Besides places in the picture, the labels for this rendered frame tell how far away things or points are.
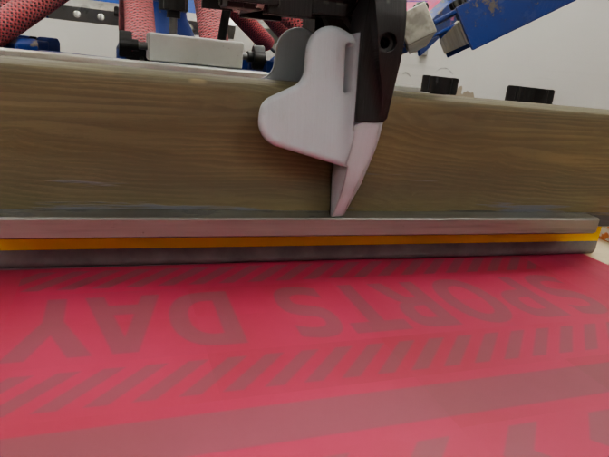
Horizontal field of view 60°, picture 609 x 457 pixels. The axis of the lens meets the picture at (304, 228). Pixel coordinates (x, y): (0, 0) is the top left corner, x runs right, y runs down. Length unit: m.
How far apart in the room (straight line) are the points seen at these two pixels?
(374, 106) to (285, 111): 0.04
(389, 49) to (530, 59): 2.97
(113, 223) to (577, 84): 2.79
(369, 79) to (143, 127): 0.11
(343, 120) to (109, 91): 0.11
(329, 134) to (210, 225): 0.07
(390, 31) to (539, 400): 0.16
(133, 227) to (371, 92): 0.13
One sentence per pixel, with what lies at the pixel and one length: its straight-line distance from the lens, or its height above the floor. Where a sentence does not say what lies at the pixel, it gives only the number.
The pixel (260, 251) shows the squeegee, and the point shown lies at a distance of 0.30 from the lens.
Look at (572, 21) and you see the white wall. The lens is 3.06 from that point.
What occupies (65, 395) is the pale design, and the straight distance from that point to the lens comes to 0.20.
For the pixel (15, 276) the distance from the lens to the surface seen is 0.29.
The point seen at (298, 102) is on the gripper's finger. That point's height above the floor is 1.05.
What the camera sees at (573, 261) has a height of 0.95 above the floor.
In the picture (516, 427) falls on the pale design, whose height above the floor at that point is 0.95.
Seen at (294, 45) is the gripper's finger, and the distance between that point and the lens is 0.31.
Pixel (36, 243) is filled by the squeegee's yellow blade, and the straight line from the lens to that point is 0.29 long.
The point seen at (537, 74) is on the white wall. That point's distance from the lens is 3.15.
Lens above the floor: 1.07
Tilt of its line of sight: 18 degrees down
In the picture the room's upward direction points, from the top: 6 degrees clockwise
